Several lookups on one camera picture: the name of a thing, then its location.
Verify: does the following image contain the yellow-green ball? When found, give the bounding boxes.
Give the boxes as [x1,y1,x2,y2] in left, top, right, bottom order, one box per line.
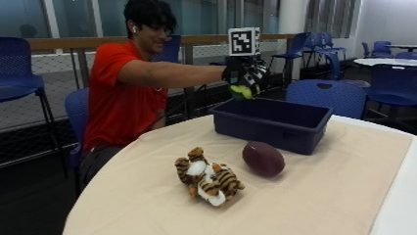
[229,84,254,101]

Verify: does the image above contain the dark blue plastic bin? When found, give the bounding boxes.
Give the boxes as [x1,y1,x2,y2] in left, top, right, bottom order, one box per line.
[207,96,334,156]

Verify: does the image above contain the white marker cube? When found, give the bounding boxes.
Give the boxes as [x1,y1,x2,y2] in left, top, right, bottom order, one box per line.
[226,26,262,57]

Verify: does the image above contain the blue chair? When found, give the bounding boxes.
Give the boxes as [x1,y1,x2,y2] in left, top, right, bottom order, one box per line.
[363,64,417,125]
[393,51,417,61]
[0,36,66,165]
[64,87,90,197]
[361,40,393,59]
[149,34,182,64]
[285,78,367,120]
[303,31,349,81]
[269,31,310,82]

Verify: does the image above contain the brown football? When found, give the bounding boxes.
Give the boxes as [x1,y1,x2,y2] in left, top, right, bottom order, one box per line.
[241,140,286,178]

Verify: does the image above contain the striped tiger soft toy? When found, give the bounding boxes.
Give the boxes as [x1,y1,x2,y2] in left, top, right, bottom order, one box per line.
[173,146,246,208]

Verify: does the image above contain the the person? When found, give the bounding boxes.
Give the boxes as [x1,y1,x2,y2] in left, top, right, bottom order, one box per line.
[77,0,270,194]

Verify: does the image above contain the white round table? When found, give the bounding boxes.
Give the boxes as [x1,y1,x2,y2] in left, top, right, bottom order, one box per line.
[353,57,417,69]

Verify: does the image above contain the beige tablecloth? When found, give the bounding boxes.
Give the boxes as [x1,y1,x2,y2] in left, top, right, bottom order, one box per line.
[62,114,414,235]

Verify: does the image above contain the wooden railing with mesh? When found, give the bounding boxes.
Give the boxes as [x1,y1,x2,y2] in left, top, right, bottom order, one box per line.
[0,33,301,167]

